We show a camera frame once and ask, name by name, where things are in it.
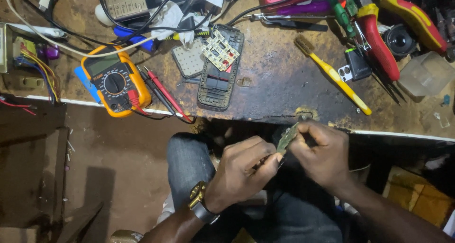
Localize black multimeter probe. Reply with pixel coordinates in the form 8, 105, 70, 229
137, 70, 177, 116

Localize yellow toothbrush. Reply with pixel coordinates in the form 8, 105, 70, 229
294, 35, 373, 116

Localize yellow cardboard box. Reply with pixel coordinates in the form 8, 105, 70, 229
385, 166, 455, 230

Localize crumpled white tissue paper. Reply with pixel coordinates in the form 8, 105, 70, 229
149, 1, 214, 47

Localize thick black cable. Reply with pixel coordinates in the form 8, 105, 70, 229
225, 0, 310, 26

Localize gold wristwatch with grey strap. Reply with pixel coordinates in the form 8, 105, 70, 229
188, 181, 220, 225

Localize brass metal bracket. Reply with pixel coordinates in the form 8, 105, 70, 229
19, 76, 44, 89

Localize red wires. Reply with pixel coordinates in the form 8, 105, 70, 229
0, 95, 37, 116

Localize purple plastic tool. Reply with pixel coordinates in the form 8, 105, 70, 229
276, 0, 333, 16

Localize red multimeter probe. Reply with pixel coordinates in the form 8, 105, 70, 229
143, 66, 193, 123

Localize green handled screwdriver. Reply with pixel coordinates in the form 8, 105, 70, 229
326, 0, 357, 38

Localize small black round speaker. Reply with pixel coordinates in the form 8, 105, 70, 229
383, 23, 418, 57

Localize small purple object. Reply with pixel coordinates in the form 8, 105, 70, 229
37, 43, 60, 61

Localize beige keypad phone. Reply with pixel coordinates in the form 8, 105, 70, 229
101, 0, 186, 22

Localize black charger adapter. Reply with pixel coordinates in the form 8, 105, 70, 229
344, 48, 373, 82

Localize red and yellow handled pliers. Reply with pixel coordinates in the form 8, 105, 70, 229
356, 0, 448, 82

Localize blue plastic card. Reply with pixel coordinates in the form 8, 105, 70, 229
74, 66, 102, 104

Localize clear plastic box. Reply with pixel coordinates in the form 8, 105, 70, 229
397, 51, 455, 97

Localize person's right hand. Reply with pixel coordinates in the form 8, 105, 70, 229
287, 120, 352, 198

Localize yellow and black screwdriver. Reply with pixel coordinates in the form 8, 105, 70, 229
163, 29, 212, 41

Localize white rounded object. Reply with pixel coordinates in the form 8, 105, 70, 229
95, 4, 116, 27

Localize small green circuit board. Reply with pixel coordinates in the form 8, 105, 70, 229
276, 122, 300, 156

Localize black pointed tweezers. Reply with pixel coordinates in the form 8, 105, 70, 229
370, 63, 407, 106

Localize white cable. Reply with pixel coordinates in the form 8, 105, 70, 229
4, 0, 158, 58

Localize grey dotted keypad plate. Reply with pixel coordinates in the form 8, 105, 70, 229
171, 37, 207, 80

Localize black cable bundle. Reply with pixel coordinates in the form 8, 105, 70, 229
12, 0, 228, 47

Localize yellow digital multimeter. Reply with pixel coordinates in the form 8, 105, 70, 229
81, 45, 153, 118

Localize person's left hand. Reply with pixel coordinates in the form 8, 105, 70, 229
204, 136, 285, 215

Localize person's blue jeans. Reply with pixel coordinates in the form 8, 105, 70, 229
167, 132, 343, 243

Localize grey phone housing frame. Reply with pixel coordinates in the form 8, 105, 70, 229
197, 24, 245, 112

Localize transformer with coloured wires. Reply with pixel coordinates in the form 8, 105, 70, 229
0, 22, 60, 104

